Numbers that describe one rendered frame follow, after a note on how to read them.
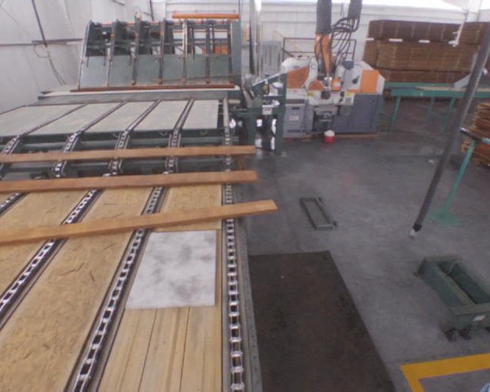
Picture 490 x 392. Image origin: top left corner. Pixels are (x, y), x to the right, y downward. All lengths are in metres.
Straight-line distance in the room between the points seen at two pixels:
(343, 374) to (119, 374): 1.51
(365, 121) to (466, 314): 5.45
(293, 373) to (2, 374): 1.64
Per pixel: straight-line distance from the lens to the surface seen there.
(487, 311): 2.80
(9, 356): 1.67
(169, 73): 7.53
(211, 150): 3.02
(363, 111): 7.20
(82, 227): 2.18
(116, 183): 2.67
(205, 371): 1.33
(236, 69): 7.42
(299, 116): 6.28
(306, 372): 2.24
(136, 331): 1.49
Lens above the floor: 2.00
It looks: 31 degrees down
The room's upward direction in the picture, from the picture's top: straight up
